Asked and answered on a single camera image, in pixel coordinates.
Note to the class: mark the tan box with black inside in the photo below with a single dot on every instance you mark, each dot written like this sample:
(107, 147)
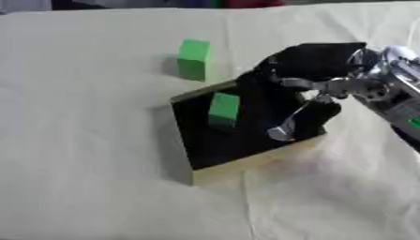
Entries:
(219, 140)

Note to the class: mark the green rectangular block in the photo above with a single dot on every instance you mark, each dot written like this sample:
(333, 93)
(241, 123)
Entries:
(193, 60)
(224, 110)

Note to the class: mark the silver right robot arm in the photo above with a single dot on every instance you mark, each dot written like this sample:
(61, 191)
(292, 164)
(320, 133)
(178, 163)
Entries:
(391, 93)

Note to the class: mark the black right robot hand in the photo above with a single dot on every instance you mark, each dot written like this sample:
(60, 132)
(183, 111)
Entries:
(284, 90)

